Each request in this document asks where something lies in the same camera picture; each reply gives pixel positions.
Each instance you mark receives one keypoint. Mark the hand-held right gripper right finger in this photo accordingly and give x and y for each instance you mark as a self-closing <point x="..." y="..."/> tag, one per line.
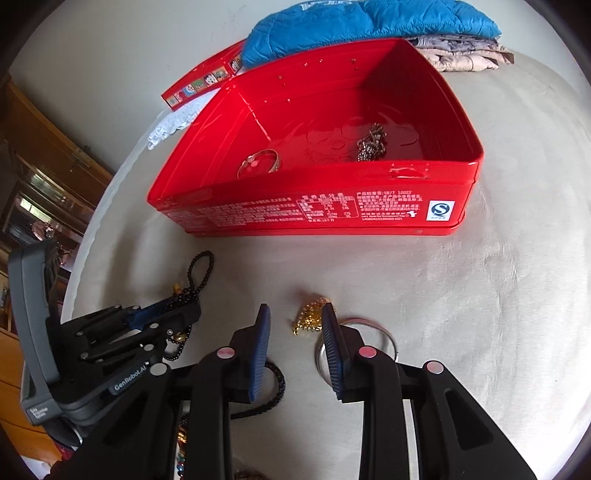
<point x="331" y="355"/>

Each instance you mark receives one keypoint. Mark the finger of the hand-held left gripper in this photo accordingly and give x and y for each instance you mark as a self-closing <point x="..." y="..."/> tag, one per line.
<point x="182" y="316"/>
<point x="147" y="314"/>

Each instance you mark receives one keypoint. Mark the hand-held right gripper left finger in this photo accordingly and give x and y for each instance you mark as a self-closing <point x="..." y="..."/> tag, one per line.
<point x="259" y="351"/>

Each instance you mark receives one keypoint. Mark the gold ornament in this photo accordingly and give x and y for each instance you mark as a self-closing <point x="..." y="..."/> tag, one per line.
<point x="309" y="314"/>

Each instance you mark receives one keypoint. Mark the large red plastic tray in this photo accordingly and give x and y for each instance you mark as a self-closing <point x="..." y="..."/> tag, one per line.
<point x="323" y="212"/>

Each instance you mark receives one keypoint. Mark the thin silver bangle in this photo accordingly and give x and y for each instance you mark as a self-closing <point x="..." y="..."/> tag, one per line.
<point x="385" y="333"/>

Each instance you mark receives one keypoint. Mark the silver bangle in box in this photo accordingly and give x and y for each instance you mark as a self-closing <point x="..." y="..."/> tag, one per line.
<point x="275" y="162"/>

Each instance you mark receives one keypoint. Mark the wooden cabinet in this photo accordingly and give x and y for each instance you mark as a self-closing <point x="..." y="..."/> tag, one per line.
<point x="46" y="134"/>

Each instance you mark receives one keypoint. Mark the white lace cloth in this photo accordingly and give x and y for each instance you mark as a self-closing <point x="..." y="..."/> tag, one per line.
<point x="171" y="122"/>

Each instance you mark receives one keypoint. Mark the small red cartoon box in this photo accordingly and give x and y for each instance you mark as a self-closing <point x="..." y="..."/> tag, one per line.
<point x="194" y="87"/>

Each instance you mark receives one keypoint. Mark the beige folded jacket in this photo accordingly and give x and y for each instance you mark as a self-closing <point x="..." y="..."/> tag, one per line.
<point x="461" y="55"/>

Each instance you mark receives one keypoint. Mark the blue quilted jacket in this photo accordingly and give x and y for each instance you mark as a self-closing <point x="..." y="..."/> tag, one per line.
<point x="346" y="23"/>

